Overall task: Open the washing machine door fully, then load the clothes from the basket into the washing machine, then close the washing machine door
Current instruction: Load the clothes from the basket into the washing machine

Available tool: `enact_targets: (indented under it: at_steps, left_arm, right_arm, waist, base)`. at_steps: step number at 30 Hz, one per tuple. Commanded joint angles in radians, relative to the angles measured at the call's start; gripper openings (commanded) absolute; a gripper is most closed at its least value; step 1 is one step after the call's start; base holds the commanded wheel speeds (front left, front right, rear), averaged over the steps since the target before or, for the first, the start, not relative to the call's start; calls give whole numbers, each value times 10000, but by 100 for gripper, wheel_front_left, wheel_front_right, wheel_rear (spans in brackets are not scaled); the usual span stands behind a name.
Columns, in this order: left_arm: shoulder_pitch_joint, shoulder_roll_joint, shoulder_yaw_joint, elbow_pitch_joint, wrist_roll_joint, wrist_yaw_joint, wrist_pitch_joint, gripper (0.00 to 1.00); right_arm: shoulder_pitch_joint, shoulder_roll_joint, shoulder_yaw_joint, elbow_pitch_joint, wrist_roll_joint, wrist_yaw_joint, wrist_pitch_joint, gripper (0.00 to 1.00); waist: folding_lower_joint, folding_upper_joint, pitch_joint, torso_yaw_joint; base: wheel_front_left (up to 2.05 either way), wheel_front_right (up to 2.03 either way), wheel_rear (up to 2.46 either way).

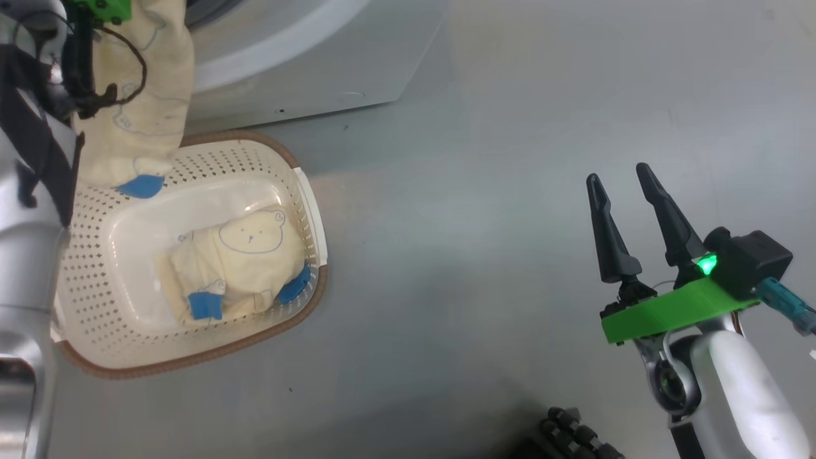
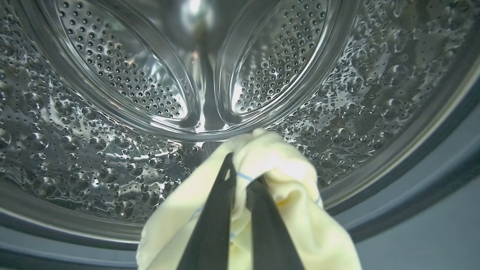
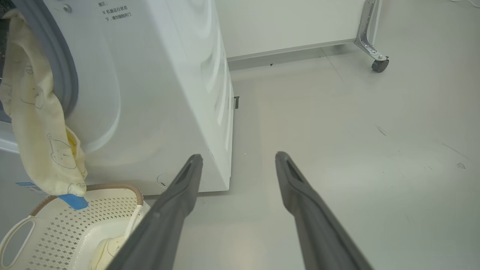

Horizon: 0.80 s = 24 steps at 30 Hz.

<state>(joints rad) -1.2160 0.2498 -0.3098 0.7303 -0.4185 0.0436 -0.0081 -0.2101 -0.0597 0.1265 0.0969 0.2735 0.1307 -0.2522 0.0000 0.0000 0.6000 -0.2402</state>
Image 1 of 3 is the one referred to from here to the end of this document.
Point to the cream garment with blue cuffs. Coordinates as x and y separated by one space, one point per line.
162 83

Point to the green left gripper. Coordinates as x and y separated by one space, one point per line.
102 7

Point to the cream bear face garment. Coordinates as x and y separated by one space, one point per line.
248 255

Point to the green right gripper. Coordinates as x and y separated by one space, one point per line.
669 312

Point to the white washing machine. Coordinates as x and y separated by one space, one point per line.
306 70

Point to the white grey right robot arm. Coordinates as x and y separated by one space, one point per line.
733 395

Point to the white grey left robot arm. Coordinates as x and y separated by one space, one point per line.
29 268

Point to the cream perforated laundry basket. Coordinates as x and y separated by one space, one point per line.
102 306

